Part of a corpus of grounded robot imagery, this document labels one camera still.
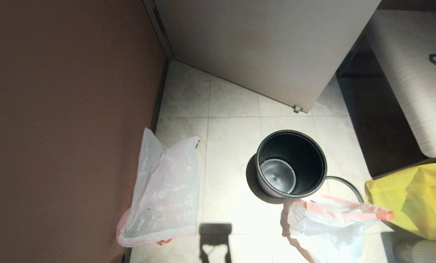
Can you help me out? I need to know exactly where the fresh white plastic bag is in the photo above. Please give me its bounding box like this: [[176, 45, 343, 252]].
[[116, 127, 200, 248]]

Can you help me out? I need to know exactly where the black round trash bin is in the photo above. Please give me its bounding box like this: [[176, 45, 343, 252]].
[[256, 130, 328, 199]]

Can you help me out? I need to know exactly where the grey bin rim ring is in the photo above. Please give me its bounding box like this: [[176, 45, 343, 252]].
[[326, 176, 365, 204]]

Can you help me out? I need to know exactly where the used white bin liner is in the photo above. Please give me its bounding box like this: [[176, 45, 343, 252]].
[[282, 195, 394, 263]]

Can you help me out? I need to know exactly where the yellow bag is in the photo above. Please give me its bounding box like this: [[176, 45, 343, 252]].
[[365, 161, 436, 241]]

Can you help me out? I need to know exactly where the dark grey baseboard strip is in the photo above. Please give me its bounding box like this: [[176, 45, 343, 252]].
[[122, 58, 170, 263]]

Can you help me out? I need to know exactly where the white door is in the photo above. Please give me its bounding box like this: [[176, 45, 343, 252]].
[[152, 0, 382, 114]]

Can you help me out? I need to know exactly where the grey door frame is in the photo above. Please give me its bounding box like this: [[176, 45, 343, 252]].
[[142, 0, 175, 61]]

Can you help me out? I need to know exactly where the black metal bench frame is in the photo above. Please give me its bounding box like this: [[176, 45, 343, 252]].
[[336, 36, 370, 78]]

